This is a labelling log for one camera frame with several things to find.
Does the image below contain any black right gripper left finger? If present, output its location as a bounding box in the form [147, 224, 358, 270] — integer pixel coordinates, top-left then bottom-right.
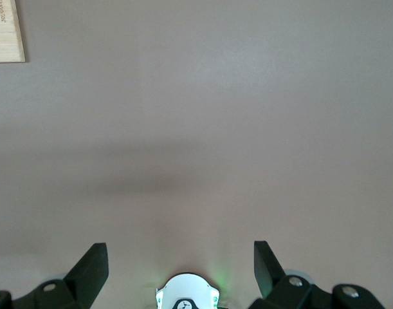
[0, 243, 109, 309]

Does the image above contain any bamboo cutting board with handle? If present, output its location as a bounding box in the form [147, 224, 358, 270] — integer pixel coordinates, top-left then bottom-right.
[0, 0, 26, 64]

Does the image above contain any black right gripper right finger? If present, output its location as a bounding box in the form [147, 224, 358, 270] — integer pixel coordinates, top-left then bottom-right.
[249, 240, 387, 309]

